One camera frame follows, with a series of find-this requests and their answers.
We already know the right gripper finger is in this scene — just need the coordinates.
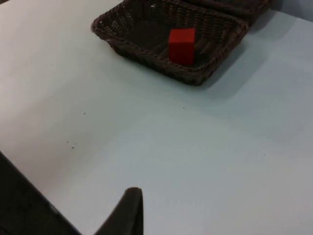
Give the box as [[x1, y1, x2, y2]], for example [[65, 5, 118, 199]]
[[92, 187, 144, 235]]

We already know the red cube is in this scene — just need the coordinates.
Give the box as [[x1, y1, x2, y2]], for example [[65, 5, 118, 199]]
[[168, 27, 197, 67]]

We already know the dark brown wicker basket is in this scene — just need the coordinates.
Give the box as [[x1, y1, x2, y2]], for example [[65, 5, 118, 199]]
[[187, 0, 272, 27], [90, 0, 250, 87]]

